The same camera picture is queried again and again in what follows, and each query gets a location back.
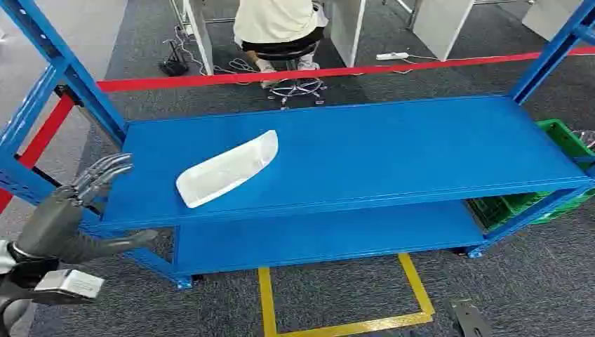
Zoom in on long red barrier tape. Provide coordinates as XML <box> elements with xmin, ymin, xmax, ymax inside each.
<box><xmin>96</xmin><ymin>46</ymin><xmax>595</xmax><ymax>93</ymax></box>

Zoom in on seated person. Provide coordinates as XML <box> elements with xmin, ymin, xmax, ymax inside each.
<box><xmin>233</xmin><ymin>0</ymin><xmax>329</xmax><ymax>89</ymax></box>

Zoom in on white desk panel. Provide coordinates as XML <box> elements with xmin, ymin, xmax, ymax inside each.
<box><xmin>521</xmin><ymin>0</ymin><xmax>584</xmax><ymax>42</ymax></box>
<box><xmin>182</xmin><ymin>0</ymin><xmax>215</xmax><ymax>77</ymax></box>
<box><xmin>329</xmin><ymin>0</ymin><xmax>367</xmax><ymax>68</ymax></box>
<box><xmin>412</xmin><ymin>0</ymin><xmax>476</xmax><ymax>62</ymax></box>

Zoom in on tangled white floor cables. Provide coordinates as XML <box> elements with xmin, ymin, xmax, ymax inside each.
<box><xmin>162</xmin><ymin>25</ymin><xmax>261</xmax><ymax>77</ymax></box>

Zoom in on short red barrier tape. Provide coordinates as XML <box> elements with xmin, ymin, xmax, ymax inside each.
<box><xmin>0</xmin><ymin>95</ymin><xmax>76</xmax><ymax>213</ymax></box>

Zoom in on black chrome stool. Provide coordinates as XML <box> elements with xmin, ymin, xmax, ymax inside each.
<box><xmin>255</xmin><ymin>41</ymin><xmax>328</xmax><ymax>111</ymax></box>

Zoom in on white plastic mirror cover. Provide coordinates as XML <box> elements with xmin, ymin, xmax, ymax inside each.
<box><xmin>175</xmin><ymin>130</ymin><xmax>280</xmax><ymax>209</ymax></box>

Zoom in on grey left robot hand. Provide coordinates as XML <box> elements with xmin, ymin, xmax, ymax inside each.
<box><xmin>13</xmin><ymin>153</ymin><xmax>159</xmax><ymax>265</ymax></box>

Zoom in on black floor charger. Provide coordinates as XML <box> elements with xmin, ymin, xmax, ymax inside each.
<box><xmin>159</xmin><ymin>39</ymin><xmax>191</xmax><ymax>78</ymax></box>

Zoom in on green plastic crate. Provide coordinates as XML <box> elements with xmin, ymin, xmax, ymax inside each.
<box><xmin>467</xmin><ymin>119</ymin><xmax>595</xmax><ymax>232</ymax></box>

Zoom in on blue metal shelf rack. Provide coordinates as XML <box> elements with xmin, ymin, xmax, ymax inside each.
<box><xmin>0</xmin><ymin>0</ymin><xmax>595</xmax><ymax>290</ymax></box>

